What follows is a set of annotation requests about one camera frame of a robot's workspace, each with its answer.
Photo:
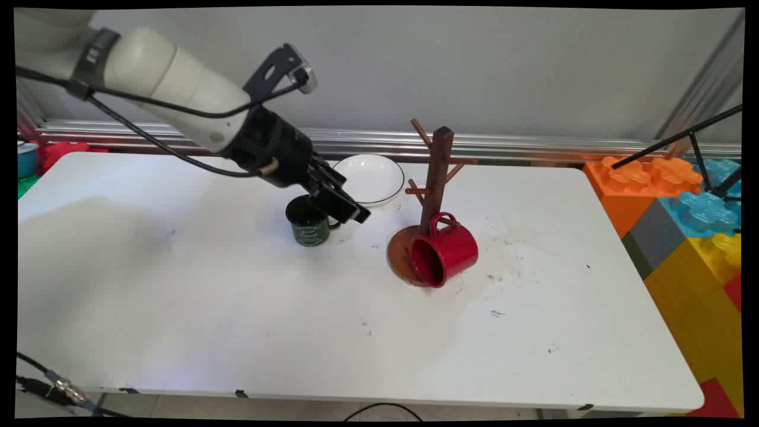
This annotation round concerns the aluminium frame post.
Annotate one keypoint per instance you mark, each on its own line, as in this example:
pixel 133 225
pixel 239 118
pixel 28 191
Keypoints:
pixel 705 77

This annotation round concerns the dark green enamel mug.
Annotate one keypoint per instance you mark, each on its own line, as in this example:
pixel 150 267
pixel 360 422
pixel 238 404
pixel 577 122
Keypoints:
pixel 308 234

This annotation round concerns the teal pot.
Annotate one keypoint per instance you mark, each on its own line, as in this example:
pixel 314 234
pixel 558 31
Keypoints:
pixel 26 160

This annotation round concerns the red foam toy piece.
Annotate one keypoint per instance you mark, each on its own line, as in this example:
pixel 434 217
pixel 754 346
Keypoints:
pixel 62 153

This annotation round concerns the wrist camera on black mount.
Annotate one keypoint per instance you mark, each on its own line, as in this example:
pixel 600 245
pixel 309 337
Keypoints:
pixel 278 65

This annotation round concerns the blue-grey foam building block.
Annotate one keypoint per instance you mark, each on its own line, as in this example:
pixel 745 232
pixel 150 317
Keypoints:
pixel 702 213

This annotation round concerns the red ceramic mug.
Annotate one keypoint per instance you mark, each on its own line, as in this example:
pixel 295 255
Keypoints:
pixel 456 249

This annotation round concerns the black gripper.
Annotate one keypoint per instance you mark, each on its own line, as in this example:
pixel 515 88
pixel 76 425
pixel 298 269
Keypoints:
pixel 278 148

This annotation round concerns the brown wooden mug tree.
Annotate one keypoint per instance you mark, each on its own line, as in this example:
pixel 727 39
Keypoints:
pixel 442 160

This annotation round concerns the black tripod stand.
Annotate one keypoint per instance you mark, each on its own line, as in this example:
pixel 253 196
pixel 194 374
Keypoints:
pixel 676 137

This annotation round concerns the giant coloured building blocks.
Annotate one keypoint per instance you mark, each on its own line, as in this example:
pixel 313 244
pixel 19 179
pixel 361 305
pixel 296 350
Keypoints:
pixel 688 314

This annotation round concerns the white bowl with black rim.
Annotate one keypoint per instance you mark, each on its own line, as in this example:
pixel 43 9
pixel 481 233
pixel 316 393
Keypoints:
pixel 370 175

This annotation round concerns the orange foam building block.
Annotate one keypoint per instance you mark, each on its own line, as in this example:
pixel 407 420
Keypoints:
pixel 616 201

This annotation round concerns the aluminium frame rail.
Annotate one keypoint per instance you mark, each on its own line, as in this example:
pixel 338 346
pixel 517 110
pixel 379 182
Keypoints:
pixel 504 143

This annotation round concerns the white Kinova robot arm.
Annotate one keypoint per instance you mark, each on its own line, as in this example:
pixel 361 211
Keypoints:
pixel 148 71

